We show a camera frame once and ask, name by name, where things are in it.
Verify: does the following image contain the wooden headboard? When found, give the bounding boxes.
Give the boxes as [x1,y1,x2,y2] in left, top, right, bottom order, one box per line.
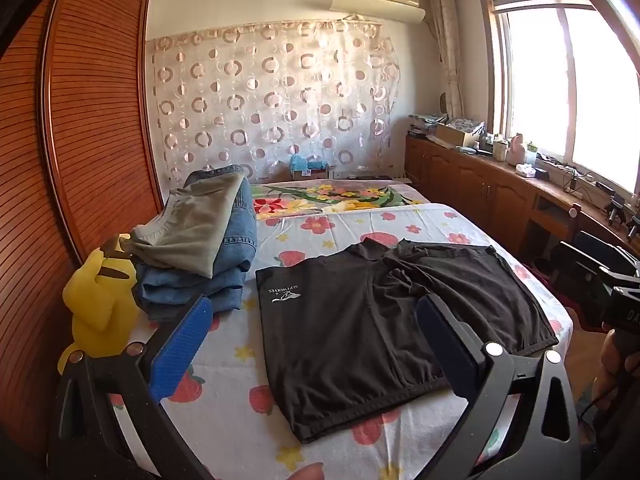
[0,0,166,461]

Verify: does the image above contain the strawberry flower print blanket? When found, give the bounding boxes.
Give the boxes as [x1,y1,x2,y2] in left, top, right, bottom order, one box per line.
[107,202,573,480]

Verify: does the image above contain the person's dark clothing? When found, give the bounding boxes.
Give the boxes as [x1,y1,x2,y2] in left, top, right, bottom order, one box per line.
[577,400,640,480]

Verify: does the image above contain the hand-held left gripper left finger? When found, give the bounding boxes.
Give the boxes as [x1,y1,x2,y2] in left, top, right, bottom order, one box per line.
[50,294,216,480]

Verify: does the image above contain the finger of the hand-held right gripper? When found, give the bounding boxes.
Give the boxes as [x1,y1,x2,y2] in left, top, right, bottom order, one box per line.
[552,241,608,287]
[575,230,640,263]

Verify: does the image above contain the blue folded jeans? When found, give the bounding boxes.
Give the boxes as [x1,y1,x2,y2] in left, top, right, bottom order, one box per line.
[135,167,258,322]

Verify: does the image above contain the patterned window curtain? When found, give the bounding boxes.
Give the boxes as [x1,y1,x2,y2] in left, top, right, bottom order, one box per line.
[427,0,466,121]

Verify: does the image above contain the window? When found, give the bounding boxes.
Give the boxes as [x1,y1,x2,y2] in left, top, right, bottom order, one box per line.
[477,0,640,211]

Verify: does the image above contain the wooden cabinet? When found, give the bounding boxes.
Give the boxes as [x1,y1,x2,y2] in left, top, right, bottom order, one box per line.
[404,132,640,281]

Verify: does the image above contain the cardboard box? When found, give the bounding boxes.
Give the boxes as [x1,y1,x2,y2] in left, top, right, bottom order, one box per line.
[435,122,483,148]

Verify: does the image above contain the person's right hand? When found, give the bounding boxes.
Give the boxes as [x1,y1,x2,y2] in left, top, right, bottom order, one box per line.
[592,330,640,411]

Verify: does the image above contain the yellow plush toy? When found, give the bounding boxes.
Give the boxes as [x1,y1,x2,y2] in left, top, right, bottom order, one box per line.
[57,234,143,376]

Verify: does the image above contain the black pants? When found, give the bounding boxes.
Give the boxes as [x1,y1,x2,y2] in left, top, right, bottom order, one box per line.
[255,237,560,445]

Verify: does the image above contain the olive grey folded pants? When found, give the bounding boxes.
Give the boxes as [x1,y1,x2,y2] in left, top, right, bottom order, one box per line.
[131,172,246,277]

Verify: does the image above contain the blue plush item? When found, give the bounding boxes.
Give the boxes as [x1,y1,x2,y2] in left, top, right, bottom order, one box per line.
[289,155,328,178]

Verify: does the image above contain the patterned cloth pile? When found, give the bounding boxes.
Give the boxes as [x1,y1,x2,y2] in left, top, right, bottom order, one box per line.
[407,112,451,137]

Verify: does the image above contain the red cloth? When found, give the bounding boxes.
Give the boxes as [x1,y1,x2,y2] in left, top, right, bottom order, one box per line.
[537,265,606,333]

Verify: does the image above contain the floral bedsheet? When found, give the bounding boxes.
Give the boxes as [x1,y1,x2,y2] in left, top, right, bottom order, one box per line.
[247,177,431,221]

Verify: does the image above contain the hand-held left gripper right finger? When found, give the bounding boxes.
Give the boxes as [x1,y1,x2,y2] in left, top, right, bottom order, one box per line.
[414,292,583,480]

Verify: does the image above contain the white jug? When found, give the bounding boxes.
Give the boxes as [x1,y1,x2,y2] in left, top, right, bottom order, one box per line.
[509,132,531,166]

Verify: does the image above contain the sheer curtain with circles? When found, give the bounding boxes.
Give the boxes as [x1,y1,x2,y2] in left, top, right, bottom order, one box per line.
[145,17,403,186]

